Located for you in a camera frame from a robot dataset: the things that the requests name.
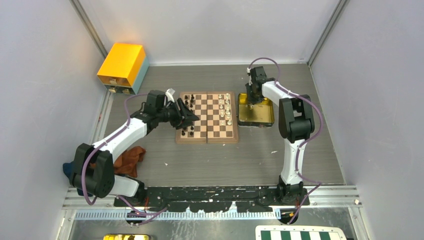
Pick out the dark blue cloth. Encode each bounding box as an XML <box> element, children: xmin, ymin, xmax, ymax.
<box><xmin>62</xmin><ymin>162</ymin><xmax>73</xmax><ymax>180</ymax></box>

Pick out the green white checkered board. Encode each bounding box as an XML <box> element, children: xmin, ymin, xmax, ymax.
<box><xmin>255</xmin><ymin>225</ymin><xmax>348</xmax><ymax>240</ymax></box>

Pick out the yellow teal drawer box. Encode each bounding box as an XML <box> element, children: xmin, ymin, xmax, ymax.
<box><xmin>97</xmin><ymin>43</ymin><xmax>150</xmax><ymax>95</ymax></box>

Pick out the orange cloth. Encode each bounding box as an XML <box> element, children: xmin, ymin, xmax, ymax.
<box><xmin>113</xmin><ymin>146</ymin><xmax>146</xmax><ymax>178</ymax></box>

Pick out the wooden chess board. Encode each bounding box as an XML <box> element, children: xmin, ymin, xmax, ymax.
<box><xmin>175</xmin><ymin>91</ymin><xmax>239</xmax><ymax>144</ymax></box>

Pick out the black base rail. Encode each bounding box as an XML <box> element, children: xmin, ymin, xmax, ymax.
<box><xmin>114</xmin><ymin>185</ymin><xmax>310</xmax><ymax>213</ymax></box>

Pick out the gold tin tray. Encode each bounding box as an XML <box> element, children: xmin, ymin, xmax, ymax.
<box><xmin>237</xmin><ymin>93</ymin><xmax>275</xmax><ymax>128</ymax></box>

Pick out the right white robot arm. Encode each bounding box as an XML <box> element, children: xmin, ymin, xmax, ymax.
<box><xmin>245</xmin><ymin>66</ymin><xmax>315</xmax><ymax>206</ymax></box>

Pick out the gold tin front edge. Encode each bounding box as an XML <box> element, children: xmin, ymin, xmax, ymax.
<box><xmin>103</xmin><ymin>233</ymin><xmax>152</xmax><ymax>240</ymax></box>

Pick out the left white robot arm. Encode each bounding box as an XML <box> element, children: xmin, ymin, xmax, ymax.
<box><xmin>69</xmin><ymin>88</ymin><xmax>199</xmax><ymax>207</ymax></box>

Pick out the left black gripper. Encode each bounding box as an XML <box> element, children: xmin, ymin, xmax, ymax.
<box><xmin>156</xmin><ymin>98</ymin><xmax>199</xmax><ymax>130</ymax></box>

